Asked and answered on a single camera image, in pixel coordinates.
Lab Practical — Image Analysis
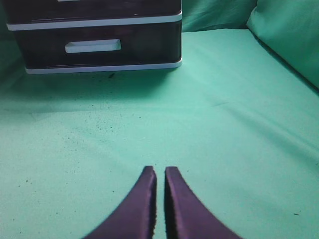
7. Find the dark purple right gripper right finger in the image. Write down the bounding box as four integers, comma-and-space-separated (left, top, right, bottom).
164, 166, 240, 239

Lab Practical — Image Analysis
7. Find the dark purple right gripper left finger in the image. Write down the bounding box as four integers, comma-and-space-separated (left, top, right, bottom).
85, 166, 157, 239

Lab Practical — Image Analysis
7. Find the green cloth table cover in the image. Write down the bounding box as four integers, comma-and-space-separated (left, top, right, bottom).
0, 29, 319, 239

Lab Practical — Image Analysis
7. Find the green cloth backdrop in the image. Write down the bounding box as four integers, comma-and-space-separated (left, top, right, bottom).
0, 0, 319, 85

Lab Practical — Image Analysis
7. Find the dark bottom drawer white handle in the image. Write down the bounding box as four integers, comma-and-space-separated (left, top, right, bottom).
14, 21, 182, 69

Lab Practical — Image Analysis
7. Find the white frame drawer cabinet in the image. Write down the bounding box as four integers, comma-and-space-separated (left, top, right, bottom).
7, 14, 182, 74

